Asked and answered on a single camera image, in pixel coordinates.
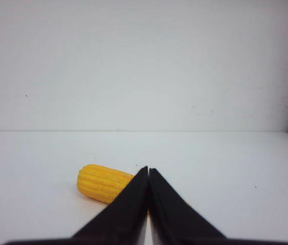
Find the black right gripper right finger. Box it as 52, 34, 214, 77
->
149, 168, 225, 238

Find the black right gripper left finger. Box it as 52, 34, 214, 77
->
74, 167, 149, 237

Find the yellow corn cob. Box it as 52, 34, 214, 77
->
76, 164, 134, 204

